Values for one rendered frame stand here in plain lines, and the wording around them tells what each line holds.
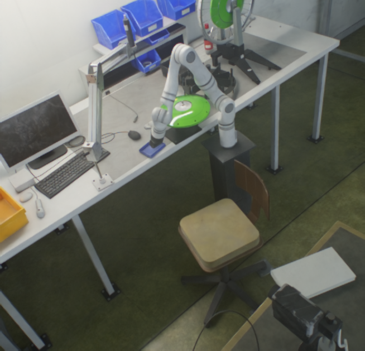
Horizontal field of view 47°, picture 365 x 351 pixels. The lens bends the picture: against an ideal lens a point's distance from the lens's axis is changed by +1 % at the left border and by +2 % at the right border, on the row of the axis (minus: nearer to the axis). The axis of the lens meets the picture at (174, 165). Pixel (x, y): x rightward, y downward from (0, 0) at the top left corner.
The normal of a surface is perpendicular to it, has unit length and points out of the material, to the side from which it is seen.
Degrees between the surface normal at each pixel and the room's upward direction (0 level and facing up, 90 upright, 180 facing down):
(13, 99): 90
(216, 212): 0
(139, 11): 90
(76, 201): 0
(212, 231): 0
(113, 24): 90
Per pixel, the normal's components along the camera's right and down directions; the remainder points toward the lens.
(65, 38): 0.62, 0.46
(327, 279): -0.15, -0.73
